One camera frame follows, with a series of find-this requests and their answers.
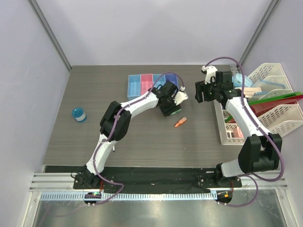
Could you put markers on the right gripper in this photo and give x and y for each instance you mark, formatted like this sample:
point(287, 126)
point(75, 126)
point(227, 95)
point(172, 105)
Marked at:
point(201, 87)

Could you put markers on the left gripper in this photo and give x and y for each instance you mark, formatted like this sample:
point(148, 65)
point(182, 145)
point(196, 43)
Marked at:
point(167, 112)

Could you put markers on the green utility knife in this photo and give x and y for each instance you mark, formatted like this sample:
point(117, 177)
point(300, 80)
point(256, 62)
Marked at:
point(178, 111)

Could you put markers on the purple plastic box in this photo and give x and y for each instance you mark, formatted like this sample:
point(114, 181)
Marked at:
point(172, 78)

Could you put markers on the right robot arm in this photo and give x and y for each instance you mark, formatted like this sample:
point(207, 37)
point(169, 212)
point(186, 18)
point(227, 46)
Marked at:
point(261, 150)

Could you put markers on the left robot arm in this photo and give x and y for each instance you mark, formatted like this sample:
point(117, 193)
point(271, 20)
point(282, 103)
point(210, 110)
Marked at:
point(116, 120)

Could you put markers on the light blue box middle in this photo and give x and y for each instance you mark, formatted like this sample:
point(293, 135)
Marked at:
point(158, 80)

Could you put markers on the light blue box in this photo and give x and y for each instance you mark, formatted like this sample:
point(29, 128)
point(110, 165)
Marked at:
point(158, 80)
point(134, 86)

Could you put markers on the pink plastic box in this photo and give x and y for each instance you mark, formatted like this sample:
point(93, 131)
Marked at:
point(146, 82)

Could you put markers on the light blue box left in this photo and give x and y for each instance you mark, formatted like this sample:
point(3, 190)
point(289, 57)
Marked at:
point(134, 86)

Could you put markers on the white mesh basket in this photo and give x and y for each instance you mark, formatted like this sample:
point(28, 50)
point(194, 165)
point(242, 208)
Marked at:
point(226, 129)

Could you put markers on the wooden stick bundle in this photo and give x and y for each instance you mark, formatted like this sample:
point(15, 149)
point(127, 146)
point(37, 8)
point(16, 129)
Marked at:
point(249, 92)

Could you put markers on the pink eraser block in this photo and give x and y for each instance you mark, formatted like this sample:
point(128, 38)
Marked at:
point(237, 133)

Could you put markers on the white mesh file rack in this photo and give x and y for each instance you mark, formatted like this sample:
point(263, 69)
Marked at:
point(280, 117)

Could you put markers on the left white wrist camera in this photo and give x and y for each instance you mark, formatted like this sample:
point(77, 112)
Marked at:
point(180, 96)

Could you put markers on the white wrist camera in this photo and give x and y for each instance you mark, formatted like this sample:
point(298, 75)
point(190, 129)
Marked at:
point(210, 72)
point(180, 96)

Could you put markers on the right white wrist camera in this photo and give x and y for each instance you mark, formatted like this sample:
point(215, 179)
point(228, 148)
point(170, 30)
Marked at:
point(210, 72)

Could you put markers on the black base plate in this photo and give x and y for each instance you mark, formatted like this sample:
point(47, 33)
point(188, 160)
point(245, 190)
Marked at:
point(159, 178)

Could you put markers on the white slotted cable duct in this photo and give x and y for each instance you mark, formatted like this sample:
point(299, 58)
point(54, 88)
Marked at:
point(84, 196)

